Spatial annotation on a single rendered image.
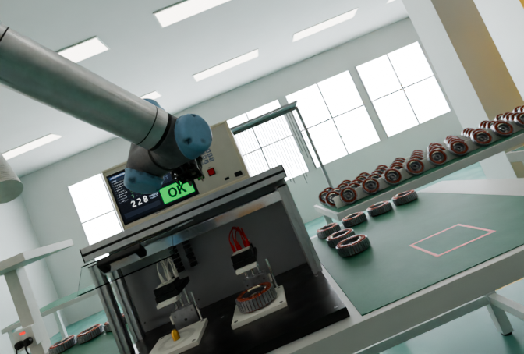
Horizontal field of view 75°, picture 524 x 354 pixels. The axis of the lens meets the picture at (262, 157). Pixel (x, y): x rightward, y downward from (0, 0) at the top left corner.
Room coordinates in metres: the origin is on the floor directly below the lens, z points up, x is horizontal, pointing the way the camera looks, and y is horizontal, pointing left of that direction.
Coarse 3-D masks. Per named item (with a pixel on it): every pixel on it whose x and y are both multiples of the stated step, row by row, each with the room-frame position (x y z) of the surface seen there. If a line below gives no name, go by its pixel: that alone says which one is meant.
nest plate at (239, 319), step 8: (280, 288) 1.01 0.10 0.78; (280, 296) 0.94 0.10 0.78; (272, 304) 0.91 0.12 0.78; (280, 304) 0.89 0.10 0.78; (240, 312) 0.95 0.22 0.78; (256, 312) 0.90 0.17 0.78; (264, 312) 0.89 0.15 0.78; (272, 312) 0.89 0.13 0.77; (232, 320) 0.91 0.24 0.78; (240, 320) 0.89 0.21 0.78; (248, 320) 0.88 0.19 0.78; (232, 328) 0.88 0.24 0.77
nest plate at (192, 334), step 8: (200, 320) 1.02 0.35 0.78; (184, 328) 1.01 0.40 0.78; (192, 328) 0.99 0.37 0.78; (200, 328) 0.96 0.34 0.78; (168, 336) 1.00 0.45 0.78; (184, 336) 0.95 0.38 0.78; (192, 336) 0.92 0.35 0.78; (200, 336) 0.92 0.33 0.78; (160, 344) 0.97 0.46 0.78; (168, 344) 0.94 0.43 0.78; (176, 344) 0.91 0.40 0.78; (184, 344) 0.89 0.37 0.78; (192, 344) 0.88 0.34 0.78; (152, 352) 0.93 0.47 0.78; (160, 352) 0.90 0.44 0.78; (168, 352) 0.88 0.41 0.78; (176, 352) 0.88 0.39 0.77
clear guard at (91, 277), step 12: (144, 240) 0.85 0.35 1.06; (156, 240) 0.84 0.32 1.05; (168, 240) 0.83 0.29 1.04; (156, 252) 0.82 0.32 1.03; (168, 252) 0.81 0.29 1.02; (96, 264) 0.84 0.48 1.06; (120, 264) 0.82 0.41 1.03; (132, 264) 0.81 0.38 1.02; (144, 264) 0.80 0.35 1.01; (84, 276) 0.83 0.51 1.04; (96, 276) 0.82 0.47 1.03; (108, 276) 0.81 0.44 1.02; (120, 276) 0.80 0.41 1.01; (84, 288) 0.80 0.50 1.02; (96, 288) 0.80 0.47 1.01
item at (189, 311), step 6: (192, 300) 1.12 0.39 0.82; (180, 306) 1.10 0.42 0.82; (186, 306) 1.07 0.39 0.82; (192, 306) 1.07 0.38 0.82; (174, 312) 1.07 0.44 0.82; (180, 312) 1.07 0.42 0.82; (186, 312) 1.07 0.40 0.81; (192, 312) 1.07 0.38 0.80; (174, 318) 1.07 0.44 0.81; (180, 318) 1.07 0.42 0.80; (186, 318) 1.07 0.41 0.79; (192, 318) 1.07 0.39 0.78; (198, 318) 1.07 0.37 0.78; (180, 324) 1.07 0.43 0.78; (186, 324) 1.07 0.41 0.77
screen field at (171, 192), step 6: (168, 186) 1.08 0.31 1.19; (174, 186) 1.08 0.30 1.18; (180, 186) 1.09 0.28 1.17; (186, 186) 1.09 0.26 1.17; (192, 186) 1.09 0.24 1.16; (162, 192) 1.08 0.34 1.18; (168, 192) 1.08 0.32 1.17; (174, 192) 1.08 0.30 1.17; (180, 192) 1.08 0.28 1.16; (186, 192) 1.09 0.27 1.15; (192, 192) 1.09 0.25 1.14; (162, 198) 1.08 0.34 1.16; (168, 198) 1.08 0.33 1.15; (174, 198) 1.08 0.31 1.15
